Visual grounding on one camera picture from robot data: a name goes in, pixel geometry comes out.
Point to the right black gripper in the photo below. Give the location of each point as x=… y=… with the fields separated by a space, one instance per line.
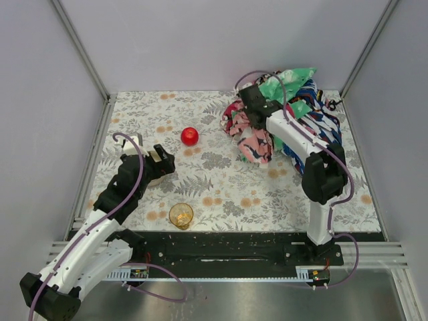
x=249 y=97

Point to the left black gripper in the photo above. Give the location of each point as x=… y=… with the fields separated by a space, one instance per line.
x=164 y=160

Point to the green white cloth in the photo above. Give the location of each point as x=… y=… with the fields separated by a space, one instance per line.
x=294 y=80

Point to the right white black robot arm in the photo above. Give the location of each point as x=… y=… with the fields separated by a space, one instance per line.
x=325 y=173

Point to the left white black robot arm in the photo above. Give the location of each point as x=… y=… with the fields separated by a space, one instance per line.
x=99 y=247

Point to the red pink floral cloth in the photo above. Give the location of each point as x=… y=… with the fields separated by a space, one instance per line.
x=234 y=110

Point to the black multicolour floral cloth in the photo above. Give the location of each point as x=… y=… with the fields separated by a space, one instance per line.
x=262 y=79

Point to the blue white red cloth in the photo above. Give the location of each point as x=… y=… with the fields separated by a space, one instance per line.
x=322 y=123

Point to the beige ceramic bowl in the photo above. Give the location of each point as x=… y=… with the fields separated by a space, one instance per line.
x=156 y=182

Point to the red apple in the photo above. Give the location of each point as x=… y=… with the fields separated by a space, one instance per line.
x=189 y=136

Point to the amber glass cup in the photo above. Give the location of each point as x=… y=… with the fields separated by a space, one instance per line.
x=181 y=215

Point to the floral patterned table mat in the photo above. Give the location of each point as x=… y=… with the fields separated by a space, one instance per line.
x=225 y=192

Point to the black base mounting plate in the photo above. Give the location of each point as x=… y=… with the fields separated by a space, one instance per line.
x=222 y=255

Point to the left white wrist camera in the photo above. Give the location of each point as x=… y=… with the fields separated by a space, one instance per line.
x=132 y=146

